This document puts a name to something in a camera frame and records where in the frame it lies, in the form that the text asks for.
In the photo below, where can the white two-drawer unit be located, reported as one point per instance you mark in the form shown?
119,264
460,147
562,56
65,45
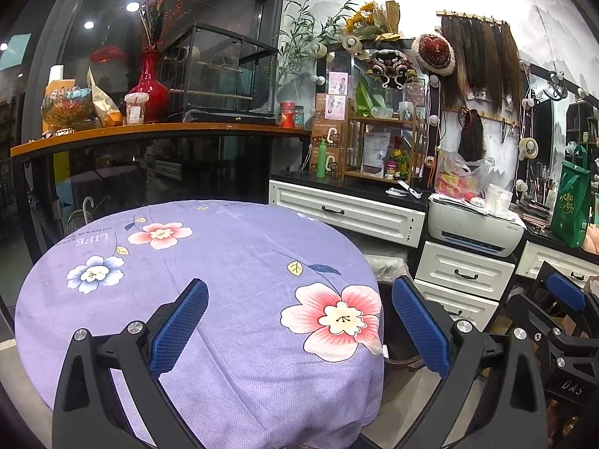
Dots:
463,266

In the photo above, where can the orange box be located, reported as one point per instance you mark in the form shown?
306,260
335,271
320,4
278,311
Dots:
58,86

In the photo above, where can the ornate decorative headdress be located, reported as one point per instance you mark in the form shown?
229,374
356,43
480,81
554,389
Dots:
390,68

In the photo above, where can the white tape roll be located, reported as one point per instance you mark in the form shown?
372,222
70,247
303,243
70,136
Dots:
529,147

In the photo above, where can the red tin canister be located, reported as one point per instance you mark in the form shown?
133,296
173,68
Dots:
287,116

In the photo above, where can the white vanity drawer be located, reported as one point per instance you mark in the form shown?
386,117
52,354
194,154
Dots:
533,257

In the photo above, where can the black trash bin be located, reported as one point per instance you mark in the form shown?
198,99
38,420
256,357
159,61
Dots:
393,332

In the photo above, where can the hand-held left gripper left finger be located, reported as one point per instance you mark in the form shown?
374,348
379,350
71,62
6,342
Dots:
180,325

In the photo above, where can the kraft paper snack bag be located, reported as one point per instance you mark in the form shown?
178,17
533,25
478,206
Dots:
105,103

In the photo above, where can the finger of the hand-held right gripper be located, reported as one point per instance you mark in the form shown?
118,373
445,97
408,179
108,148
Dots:
566,292
529,313

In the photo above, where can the patterned glass bowl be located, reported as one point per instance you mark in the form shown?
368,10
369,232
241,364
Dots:
68,107

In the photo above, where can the white plastic container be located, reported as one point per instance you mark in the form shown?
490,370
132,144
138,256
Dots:
498,199

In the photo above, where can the vanity mirror with bulbs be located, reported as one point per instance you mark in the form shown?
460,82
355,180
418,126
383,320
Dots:
543,117
339,61

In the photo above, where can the long white drawer cabinet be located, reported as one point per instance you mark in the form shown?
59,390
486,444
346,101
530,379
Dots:
355,215

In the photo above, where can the green leafy branches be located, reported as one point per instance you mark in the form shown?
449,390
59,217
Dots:
299,42

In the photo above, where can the clear printed cup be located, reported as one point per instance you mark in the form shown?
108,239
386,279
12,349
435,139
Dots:
407,111

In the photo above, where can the clear plastic snack cup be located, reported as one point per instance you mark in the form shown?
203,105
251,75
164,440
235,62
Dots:
135,112

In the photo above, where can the small glass jar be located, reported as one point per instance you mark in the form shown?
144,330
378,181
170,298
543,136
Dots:
300,117

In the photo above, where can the wooden top glass counter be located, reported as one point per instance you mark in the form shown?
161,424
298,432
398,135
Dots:
140,130

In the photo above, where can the brown printed box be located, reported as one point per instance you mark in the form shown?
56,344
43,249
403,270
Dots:
320,107
339,134
338,162

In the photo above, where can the yellow flower bouquet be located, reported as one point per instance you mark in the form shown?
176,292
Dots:
365,16

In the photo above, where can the red vase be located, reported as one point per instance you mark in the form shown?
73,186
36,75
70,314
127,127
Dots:
149,93

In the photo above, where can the pink photo card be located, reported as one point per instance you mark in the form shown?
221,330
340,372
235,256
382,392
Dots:
338,84

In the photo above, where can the white hair clipper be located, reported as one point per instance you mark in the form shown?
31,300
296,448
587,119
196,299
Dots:
409,189

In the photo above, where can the small clear glass bowl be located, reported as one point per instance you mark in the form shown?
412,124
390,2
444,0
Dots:
382,113

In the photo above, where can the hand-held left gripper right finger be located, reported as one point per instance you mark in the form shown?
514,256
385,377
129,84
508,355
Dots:
421,322

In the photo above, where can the wooden shelf rack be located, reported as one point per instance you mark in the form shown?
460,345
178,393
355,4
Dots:
379,119

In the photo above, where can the clear bag red contents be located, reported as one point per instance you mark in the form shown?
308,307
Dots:
451,180

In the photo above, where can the row of hair wefts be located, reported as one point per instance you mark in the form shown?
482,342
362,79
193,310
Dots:
477,56

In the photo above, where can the glass display case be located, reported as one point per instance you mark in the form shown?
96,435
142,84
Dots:
220,70

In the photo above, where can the white printer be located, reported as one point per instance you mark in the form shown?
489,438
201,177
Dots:
468,227

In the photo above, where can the dried red flower stems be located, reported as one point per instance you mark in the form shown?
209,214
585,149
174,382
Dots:
157,18

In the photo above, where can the grey fuzzy stool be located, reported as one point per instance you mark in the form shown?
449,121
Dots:
388,266

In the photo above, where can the purple floral tablecloth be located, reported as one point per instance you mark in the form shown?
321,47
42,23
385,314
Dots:
224,290

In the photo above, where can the red round fringed hat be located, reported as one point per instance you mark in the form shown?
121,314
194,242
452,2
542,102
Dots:
433,54

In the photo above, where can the green bottle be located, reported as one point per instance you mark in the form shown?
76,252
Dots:
321,159

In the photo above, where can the green tote bag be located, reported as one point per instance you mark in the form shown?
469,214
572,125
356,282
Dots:
568,206

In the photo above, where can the dark hair bundle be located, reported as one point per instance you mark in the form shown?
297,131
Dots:
470,135

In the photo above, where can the yellow panel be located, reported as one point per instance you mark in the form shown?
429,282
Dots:
61,173

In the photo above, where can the white paper roll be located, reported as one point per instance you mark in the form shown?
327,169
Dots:
55,72

